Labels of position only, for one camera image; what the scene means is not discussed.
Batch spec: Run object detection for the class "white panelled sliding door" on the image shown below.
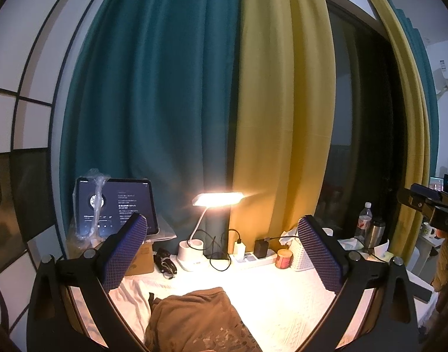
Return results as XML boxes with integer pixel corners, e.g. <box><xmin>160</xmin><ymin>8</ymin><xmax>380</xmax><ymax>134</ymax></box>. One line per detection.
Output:
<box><xmin>0</xmin><ymin>0</ymin><xmax>111</xmax><ymax>338</ymax></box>

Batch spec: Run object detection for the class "steel tumbler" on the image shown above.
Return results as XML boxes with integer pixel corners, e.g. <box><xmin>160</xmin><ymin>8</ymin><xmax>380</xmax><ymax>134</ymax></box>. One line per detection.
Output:
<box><xmin>364</xmin><ymin>218</ymin><xmax>386</xmax><ymax>253</ymax></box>

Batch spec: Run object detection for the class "white paper sheet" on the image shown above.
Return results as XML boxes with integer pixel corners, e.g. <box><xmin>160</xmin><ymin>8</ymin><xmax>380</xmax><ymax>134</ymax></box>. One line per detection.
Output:
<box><xmin>367</xmin><ymin>240</ymin><xmax>391</xmax><ymax>263</ymax></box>

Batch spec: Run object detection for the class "narrow teal curtain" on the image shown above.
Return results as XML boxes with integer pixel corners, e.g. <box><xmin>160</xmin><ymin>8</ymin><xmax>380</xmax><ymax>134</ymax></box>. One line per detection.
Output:
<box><xmin>385</xmin><ymin>0</ymin><xmax>439</xmax><ymax>177</ymax></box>

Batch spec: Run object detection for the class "dark window glass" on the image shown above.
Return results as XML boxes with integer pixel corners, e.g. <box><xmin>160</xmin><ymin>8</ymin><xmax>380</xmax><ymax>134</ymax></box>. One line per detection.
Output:
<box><xmin>319</xmin><ymin>0</ymin><xmax>408</xmax><ymax>250</ymax></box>

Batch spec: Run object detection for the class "brown cardboard box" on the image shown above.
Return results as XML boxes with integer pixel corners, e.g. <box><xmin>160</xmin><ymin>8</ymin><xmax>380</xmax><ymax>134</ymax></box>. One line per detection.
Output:
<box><xmin>66</xmin><ymin>224</ymin><xmax>155</xmax><ymax>277</ymax></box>

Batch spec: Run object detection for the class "white desk lamp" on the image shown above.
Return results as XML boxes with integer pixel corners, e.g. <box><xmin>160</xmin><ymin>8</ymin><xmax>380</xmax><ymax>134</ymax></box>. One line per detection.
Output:
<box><xmin>178</xmin><ymin>192</ymin><xmax>245</xmax><ymax>272</ymax></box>

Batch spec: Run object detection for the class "black cable bundle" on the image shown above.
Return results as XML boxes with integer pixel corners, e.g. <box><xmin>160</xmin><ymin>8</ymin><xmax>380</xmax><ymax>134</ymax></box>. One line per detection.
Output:
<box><xmin>153</xmin><ymin>248</ymin><xmax>178</xmax><ymax>278</ymax></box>

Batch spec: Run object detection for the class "white textured bedspread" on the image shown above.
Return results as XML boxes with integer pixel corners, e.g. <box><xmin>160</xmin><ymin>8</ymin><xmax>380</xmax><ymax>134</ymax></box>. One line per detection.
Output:
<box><xmin>110</xmin><ymin>260</ymin><xmax>435</xmax><ymax>352</ymax></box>

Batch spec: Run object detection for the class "clear plastic wrap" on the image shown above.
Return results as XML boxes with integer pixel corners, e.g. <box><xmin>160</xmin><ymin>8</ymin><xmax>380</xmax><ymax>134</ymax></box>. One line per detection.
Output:
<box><xmin>85</xmin><ymin>169</ymin><xmax>110</xmax><ymax>243</ymax></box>

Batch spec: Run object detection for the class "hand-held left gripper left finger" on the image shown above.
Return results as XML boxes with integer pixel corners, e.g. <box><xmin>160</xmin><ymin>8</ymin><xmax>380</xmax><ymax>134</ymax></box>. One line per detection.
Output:
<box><xmin>26</xmin><ymin>213</ymin><xmax>148</xmax><ymax>352</ymax></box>

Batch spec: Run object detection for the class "white power strip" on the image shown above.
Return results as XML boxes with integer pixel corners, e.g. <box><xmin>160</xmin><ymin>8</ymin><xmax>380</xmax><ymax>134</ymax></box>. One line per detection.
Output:
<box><xmin>229</xmin><ymin>249</ymin><xmax>278</xmax><ymax>266</ymax></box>

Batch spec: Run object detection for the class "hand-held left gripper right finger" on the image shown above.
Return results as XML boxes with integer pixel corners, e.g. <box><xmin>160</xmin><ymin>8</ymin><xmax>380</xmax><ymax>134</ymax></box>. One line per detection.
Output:
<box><xmin>297</xmin><ymin>216</ymin><xmax>419</xmax><ymax>352</ymax></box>

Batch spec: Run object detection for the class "clear water bottle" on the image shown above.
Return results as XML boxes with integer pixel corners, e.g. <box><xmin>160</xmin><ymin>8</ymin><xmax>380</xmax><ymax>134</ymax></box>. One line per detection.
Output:
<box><xmin>357</xmin><ymin>202</ymin><xmax>373</xmax><ymax>244</ymax></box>

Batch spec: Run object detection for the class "black lamp cable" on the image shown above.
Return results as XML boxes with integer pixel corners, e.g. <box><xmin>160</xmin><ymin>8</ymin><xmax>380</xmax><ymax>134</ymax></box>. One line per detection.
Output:
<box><xmin>207</xmin><ymin>233</ymin><xmax>232</xmax><ymax>273</ymax></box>

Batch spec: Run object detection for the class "brown t-shirt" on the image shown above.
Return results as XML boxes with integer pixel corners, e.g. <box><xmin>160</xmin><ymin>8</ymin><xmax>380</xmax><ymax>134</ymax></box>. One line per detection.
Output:
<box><xmin>143</xmin><ymin>287</ymin><xmax>283</xmax><ymax>352</ymax></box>

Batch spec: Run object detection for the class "white plastic basket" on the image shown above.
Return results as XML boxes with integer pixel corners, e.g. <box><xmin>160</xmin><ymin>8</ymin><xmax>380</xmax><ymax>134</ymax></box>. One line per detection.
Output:
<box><xmin>288</xmin><ymin>244</ymin><xmax>313</xmax><ymax>272</ymax></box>

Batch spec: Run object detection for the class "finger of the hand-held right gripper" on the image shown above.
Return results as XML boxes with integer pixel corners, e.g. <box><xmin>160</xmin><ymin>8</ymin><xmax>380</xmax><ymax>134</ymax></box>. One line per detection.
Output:
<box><xmin>398</xmin><ymin>183</ymin><xmax>445</xmax><ymax>211</ymax></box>

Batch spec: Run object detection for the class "red tin can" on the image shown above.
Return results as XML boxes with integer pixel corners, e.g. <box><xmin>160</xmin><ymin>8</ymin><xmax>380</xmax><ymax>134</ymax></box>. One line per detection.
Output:
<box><xmin>276</xmin><ymin>248</ymin><xmax>292</xmax><ymax>269</ymax></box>

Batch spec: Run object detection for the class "narrow yellow curtain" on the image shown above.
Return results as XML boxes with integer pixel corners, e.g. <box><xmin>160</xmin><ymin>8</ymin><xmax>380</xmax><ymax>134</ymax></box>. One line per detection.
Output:
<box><xmin>363</xmin><ymin>0</ymin><xmax>432</xmax><ymax>272</ymax></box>

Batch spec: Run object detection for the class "white crumpled tissue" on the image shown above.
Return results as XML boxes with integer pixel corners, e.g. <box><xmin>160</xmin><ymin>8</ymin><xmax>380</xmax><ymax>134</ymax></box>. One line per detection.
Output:
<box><xmin>279</xmin><ymin>227</ymin><xmax>300</xmax><ymax>244</ymax></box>

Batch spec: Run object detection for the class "dark tablet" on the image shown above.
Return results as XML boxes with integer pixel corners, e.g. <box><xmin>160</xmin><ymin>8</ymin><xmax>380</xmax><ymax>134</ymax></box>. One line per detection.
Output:
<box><xmin>75</xmin><ymin>177</ymin><xmax>161</xmax><ymax>237</ymax></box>

